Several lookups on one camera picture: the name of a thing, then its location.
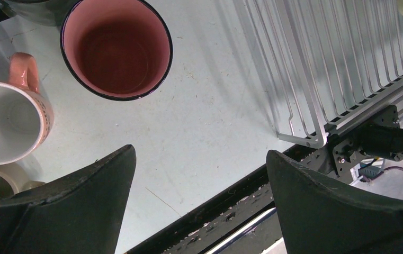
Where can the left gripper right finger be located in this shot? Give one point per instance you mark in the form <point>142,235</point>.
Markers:
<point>318,214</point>

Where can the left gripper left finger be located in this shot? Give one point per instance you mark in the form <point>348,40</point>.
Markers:
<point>81,212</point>

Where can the beige mug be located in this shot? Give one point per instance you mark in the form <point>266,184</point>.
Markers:
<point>14,179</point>

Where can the small pink cup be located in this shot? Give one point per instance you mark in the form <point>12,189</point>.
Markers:
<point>26,117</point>

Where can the pink patterned mug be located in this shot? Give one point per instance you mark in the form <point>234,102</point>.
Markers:
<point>118,50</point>

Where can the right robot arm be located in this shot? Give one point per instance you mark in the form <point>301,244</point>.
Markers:
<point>382,141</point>

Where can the grey black mug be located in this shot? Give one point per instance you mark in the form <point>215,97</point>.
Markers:
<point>43,12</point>

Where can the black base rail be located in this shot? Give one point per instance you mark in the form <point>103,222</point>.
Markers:
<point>248,205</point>

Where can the wire dish rack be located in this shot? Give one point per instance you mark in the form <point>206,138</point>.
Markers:
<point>316,60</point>

